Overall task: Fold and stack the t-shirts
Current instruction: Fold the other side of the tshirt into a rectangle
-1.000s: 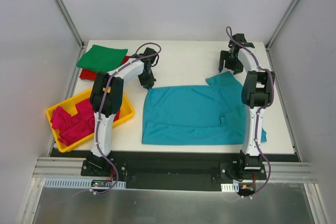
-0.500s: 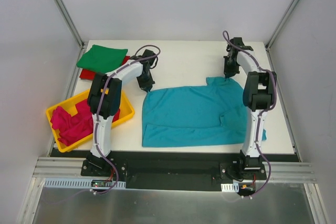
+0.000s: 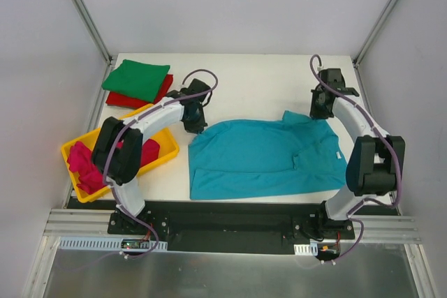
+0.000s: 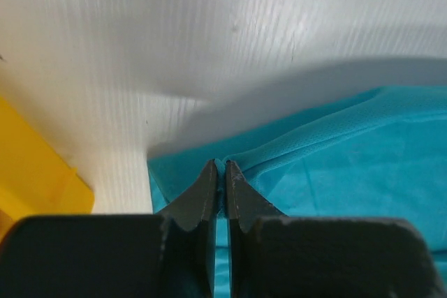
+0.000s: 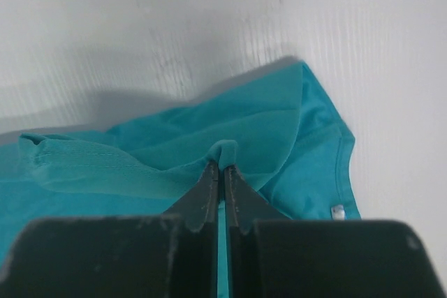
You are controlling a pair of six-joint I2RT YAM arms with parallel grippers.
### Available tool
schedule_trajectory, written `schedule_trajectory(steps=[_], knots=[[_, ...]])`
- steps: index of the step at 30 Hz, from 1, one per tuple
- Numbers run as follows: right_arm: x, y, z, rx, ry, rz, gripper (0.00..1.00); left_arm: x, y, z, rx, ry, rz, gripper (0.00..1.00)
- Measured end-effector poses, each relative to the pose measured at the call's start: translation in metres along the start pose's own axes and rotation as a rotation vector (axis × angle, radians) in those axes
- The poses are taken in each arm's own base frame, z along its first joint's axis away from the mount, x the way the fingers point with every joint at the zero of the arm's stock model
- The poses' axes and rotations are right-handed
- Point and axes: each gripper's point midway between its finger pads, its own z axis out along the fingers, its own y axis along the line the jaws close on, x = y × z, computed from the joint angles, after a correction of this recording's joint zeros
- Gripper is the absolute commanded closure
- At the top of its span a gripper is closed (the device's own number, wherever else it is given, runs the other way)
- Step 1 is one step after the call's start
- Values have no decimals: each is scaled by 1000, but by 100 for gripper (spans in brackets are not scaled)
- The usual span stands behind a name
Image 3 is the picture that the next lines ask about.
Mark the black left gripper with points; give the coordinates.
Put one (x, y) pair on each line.
(194, 125)

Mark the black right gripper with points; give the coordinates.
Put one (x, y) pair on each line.
(317, 113)

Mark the teal t shirt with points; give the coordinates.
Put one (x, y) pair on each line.
(244, 158)

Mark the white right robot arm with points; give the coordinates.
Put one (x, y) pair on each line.
(375, 165)

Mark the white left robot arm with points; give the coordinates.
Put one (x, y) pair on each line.
(118, 150)

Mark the yellow plastic bin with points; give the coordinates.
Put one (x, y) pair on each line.
(168, 150)

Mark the green folded t shirt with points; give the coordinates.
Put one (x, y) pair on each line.
(136, 80)

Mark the red folded t shirt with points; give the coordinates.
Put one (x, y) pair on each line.
(119, 100)

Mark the magenta crumpled t shirt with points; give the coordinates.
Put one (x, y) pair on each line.
(90, 178)

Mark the aluminium frame post right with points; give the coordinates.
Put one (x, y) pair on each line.
(376, 29)

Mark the aluminium frame post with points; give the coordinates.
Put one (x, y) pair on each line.
(376, 29)
(92, 29)

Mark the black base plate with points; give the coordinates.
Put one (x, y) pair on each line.
(225, 227)

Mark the white slotted cable duct right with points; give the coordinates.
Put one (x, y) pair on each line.
(306, 249)

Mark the white slotted cable duct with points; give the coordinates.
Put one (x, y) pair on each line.
(111, 244)
(306, 249)

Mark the aluminium frame post left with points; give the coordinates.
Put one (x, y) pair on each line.
(92, 29)

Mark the aluminium front rail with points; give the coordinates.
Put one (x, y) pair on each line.
(77, 223)

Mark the white slotted cable duct left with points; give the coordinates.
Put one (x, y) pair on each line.
(111, 244)

